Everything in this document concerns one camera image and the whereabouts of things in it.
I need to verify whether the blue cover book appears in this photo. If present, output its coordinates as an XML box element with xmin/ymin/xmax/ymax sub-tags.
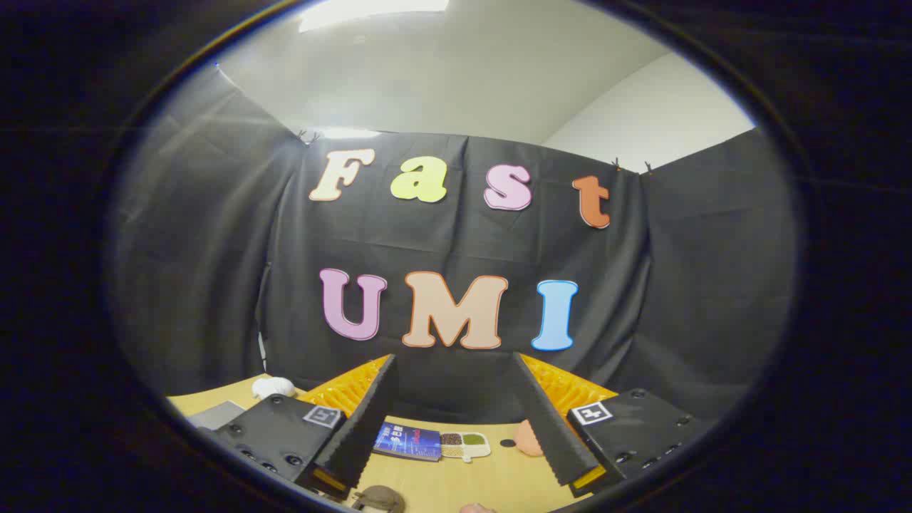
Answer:
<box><xmin>373</xmin><ymin>421</ymin><xmax>442</xmax><ymax>462</ymax></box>

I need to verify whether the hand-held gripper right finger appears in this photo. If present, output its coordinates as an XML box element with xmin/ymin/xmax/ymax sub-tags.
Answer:
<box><xmin>513</xmin><ymin>353</ymin><xmax>706</xmax><ymax>497</ymax></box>

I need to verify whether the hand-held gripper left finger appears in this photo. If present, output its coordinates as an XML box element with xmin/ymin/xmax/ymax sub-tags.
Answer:
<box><xmin>203</xmin><ymin>354</ymin><xmax>398</xmax><ymax>499</ymax></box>

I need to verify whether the grey storage box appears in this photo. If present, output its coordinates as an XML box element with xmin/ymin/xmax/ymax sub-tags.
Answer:
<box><xmin>187</xmin><ymin>400</ymin><xmax>247</xmax><ymax>431</ymax></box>

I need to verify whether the white plush toy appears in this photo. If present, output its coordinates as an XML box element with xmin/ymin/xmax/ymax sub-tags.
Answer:
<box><xmin>252</xmin><ymin>376</ymin><xmax>296</xmax><ymax>400</ymax></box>

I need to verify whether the black backdrop cloth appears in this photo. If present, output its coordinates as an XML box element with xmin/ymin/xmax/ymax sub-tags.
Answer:
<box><xmin>107</xmin><ymin>63</ymin><xmax>799</xmax><ymax>426</ymax></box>

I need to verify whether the brown fluffy shoe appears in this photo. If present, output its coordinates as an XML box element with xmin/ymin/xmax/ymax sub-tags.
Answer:
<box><xmin>352</xmin><ymin>485</ymin><xmax>407</xmax><ymax>513</ymax></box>

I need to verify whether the pink oval sponge pad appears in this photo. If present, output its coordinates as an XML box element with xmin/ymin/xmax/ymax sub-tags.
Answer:
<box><xmin>514</xmin><ymin>419</ymin><xmax>544</xmax><ymax>457</ymax></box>

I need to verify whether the white divided grain tray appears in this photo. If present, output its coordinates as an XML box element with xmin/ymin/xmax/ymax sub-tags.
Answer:
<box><xmin>440</xmin><ymin>432</ymin><xmax>492</xmax><ymax>463</ymax></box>

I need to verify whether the ceiling light panel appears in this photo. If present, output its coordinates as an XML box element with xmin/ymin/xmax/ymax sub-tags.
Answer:
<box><xmin>298</xmin><ymin>0</ymin><xmax>450</xmax><ymax>33</ymax></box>

